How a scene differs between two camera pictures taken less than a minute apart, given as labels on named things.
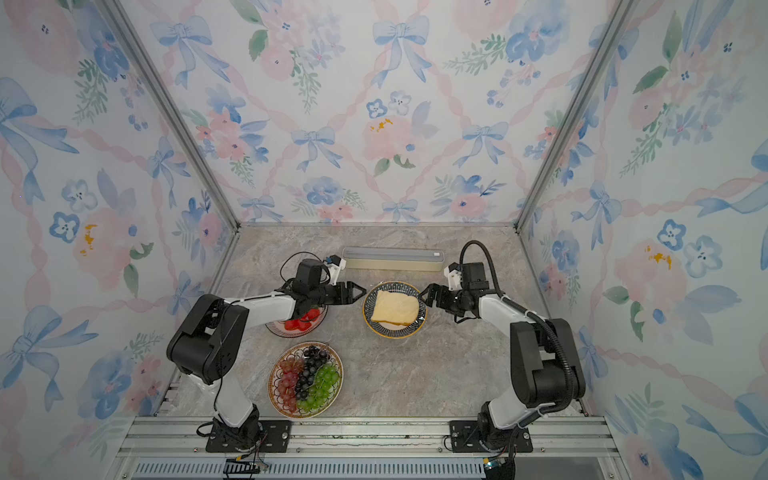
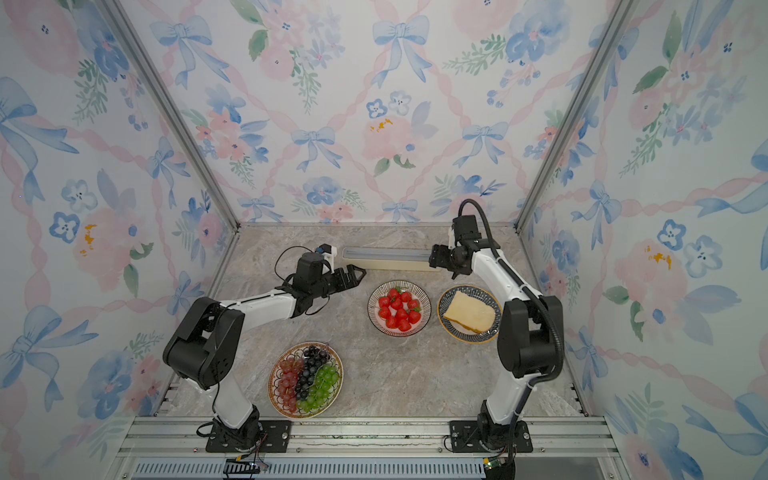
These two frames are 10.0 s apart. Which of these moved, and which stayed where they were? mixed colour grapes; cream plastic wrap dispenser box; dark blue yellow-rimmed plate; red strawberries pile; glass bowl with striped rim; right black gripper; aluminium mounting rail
Moved: red strawberries pile; glass bowl with striped rim; dark blue yellow-rimmed plate; right black gripper
Stayed: aluminium mounting rail; cream plastic wrap dispenser box; mixed colour grapes
